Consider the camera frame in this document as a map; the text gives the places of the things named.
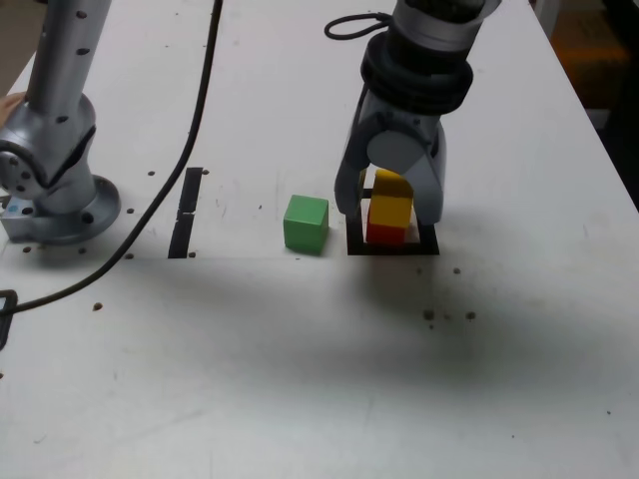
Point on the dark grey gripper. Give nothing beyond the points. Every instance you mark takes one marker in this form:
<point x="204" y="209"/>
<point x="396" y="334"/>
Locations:
<point x="399" y="120"/>

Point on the yellow cube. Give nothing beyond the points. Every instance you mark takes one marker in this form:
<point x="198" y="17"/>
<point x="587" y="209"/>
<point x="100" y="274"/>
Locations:
<point x="389" y="204"/>

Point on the red cube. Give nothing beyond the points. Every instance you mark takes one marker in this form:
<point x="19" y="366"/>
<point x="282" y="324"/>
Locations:
<point x="384" y="234"/>

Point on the green cube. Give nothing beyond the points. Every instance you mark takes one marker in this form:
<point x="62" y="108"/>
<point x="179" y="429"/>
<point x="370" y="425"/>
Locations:
<point x="304" y="229"/>

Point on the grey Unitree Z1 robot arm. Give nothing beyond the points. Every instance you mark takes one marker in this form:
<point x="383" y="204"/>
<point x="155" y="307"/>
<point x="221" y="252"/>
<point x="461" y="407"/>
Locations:
<point x="55" y="125"/>

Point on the black tape square outline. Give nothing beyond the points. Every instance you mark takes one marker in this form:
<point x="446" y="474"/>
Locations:
<point x="394" y="249"/>

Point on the person's hand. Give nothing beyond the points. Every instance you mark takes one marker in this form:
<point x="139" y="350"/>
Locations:
<point x="7" y="110"/>

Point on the black tape strip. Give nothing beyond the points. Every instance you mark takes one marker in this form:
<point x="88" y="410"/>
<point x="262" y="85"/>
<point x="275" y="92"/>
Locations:
<point x="179" y="239"/>

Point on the black bracket frame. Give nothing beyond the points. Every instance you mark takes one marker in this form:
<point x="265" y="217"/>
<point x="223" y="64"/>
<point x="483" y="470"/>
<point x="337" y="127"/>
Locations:
<point x="9" y="293"/>

